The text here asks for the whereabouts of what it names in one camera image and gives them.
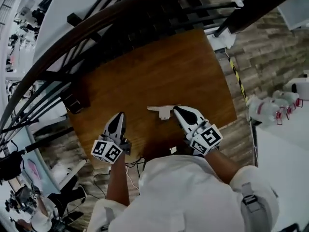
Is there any pink notebook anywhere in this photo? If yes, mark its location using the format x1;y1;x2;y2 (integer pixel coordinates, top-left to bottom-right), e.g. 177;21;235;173
26;158;41;181

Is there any dark curved stair railing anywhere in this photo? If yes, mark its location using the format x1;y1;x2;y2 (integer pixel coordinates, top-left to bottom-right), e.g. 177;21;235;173
0;0;304;140

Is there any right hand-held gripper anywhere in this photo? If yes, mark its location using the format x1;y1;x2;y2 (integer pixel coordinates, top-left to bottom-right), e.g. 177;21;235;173
173;105;224;157

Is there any white round device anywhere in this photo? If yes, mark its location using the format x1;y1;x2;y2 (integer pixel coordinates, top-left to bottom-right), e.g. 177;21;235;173
290;77;309;101

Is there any white table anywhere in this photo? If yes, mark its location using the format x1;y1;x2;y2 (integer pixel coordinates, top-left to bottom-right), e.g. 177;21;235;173
253;124;309;232

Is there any small dark wooden organiser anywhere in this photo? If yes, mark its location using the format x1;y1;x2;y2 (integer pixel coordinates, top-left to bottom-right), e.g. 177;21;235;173
61;89;92;115

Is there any black coat rack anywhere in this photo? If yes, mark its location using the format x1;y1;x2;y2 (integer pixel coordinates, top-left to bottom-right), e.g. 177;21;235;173
23;126;75;155

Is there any yellow black striped cable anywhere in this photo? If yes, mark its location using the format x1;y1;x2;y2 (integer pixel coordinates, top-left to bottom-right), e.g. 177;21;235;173
227;56;250;104

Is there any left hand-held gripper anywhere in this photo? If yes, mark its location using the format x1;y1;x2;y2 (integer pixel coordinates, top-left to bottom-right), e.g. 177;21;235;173
91;112;132;164

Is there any person's left forearm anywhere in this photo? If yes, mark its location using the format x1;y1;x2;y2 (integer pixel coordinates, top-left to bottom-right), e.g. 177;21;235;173
105;153;130;207

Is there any wrapped water bottle pack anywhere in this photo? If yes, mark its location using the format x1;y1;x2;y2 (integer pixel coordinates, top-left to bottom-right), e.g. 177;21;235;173
248;90;304;128

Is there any black hanging bag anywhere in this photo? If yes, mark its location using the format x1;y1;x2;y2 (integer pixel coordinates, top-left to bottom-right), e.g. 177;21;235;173
0;150;25;181

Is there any person's white shirt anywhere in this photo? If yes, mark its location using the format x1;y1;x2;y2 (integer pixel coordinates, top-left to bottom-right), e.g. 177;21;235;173
86;154;281;232

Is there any grey shoulder strap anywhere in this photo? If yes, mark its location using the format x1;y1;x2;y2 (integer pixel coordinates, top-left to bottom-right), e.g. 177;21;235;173
240;182;267;232

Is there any person's right forearm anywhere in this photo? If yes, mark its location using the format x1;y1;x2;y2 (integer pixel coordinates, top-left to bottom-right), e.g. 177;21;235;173
204;149;245;185

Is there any wooden table with hairpin legs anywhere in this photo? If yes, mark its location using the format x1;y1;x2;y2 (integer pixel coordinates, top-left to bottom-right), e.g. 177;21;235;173
66;29;238;164

